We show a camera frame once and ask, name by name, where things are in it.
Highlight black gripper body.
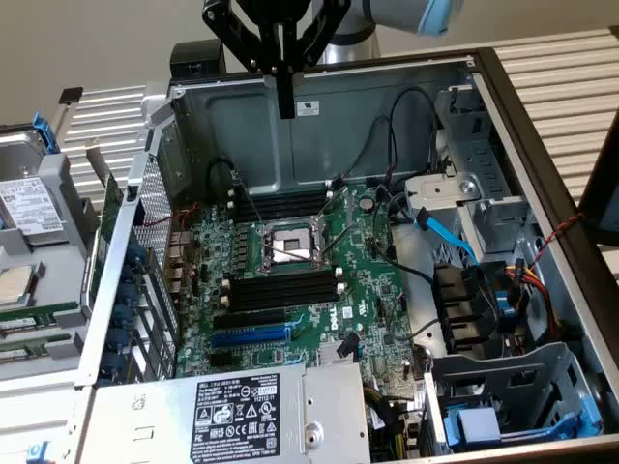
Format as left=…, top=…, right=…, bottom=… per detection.
left=224, top=0, right=340, bottom=24

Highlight RAM slot with white latches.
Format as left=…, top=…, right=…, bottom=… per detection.
left=227, top=187, right=335, bottom=201
left=221, top=275, right=342, bottom=296
left=226, top=200, right=330, bottom=214

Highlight RAM stick in slot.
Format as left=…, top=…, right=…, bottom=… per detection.
left=220, top=294, right=345, bottom=313

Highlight black box device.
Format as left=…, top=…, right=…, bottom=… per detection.
left=169, top=39, right=228, bottom=78

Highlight grey metal PC case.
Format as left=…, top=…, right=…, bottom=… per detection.
left=74, top=45, right=619, bottom=464

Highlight silver socket cover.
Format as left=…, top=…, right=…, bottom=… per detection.
left=314, top=186, right=359, bottom=258

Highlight thin metal locking lever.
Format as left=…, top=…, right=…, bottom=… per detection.
left=263, top=241, right=323, bottom=267
left=231, top=171, right=268, bottom=231

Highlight green graphics card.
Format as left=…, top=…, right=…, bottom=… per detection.
left=84, top=137, right=126, bottom=310

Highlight CPU socket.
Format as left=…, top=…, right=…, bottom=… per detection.
left=260, top=219, right=330, bottom=272

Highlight silver disk bay cage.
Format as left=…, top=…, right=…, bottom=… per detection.
left=432, top=84, right=533, bottom=257

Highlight green motherboard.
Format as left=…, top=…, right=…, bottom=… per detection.
left=166, top=181, right=427, bottom=417

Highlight silver hard disk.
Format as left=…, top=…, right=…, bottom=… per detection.
left=0, top=130, right=69, bottom=243

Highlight long black expansion slot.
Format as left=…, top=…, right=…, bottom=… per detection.
left=212, top=308, right=287, bottom=331

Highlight grey parts rack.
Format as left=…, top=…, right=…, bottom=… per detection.
left=0, top=123, right=98, bottom=383

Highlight black fan shroud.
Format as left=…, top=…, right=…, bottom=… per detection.
left=429, top=260, right=509, bottom=357

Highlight blue expansion slot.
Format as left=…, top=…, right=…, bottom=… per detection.
left=210, top=324, right=292, bottom=348

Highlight silver finned heatsink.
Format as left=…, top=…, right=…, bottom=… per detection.
left=316, top=340, right=362, bottom=366

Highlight dark framed panel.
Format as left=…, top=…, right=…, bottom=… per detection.
left=577, top=108, right=619, bottom=247

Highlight silver CPU chip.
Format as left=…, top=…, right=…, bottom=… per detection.
left=0, top=264, right=38, bottom=308

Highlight silver power supply unit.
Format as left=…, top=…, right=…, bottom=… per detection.
left=79, top=360, right=373, bottom=464

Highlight grey disk bay cage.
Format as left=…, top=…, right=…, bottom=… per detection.
left=425, top=340, right=605, bottom=458

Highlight blue disk caddy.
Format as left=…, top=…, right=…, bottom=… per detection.
left=442, top=386, right=604, bottom=450

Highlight thin black looped wire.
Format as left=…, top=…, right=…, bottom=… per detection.
left=386, top=86, right=441, bottom=194

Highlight thick black cable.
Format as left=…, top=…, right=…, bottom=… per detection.
left=206, top=157, right=243, bottom=204

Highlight silver bracket plate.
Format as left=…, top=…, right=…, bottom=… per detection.
left=403, top=173, right=483, bottom=214

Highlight red black twisted wire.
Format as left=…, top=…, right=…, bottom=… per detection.
left=143, top=202, right=200, bottom=281
left=529, top=212, right=586, bottom=272

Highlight blue disk bracket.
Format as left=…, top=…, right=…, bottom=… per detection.
left=32, top=113, right=60, bottom=156

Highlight light blue flat wire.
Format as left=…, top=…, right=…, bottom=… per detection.
left=413, top=206, right=483, bottom=266

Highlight black cable over motherboard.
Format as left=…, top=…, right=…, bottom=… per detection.
left=371, top=186, right=436, bottom=286

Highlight black angled cable plug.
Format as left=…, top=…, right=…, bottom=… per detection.
left=337, top=332, right=360, bottom=360

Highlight red yellow power wires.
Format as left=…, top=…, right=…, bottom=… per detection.
left=502, top=258, right=567, bottom=339

